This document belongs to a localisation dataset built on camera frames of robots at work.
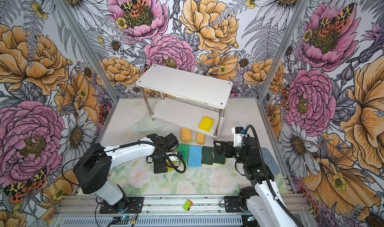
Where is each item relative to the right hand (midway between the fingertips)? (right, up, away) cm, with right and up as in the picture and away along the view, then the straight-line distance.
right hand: (220, 147), depth 76 cm
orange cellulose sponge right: (-9, 0, +20) cm, 22 cm away
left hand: (-34, -11, +8) cm, 36 cm away
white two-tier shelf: (-15, +24, -1) cm, 28 cm away
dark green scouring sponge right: (+2, -9, +11) cm, 15 cm away
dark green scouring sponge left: (-5, -8, +13) cm, 16 cm away
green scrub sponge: (-19, -4, +13) cm, 24 cm away
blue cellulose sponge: (-13, -8, +11) cm, 18 cm away
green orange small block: (-16, -26, -3) cm, 31 cm away
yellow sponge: (-6, +10, +21) cm, 24 cm away
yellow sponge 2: (-25, -10, -2) cm, 27 cm away
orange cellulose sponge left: (-18, +3, +21) cm, 28 cm away
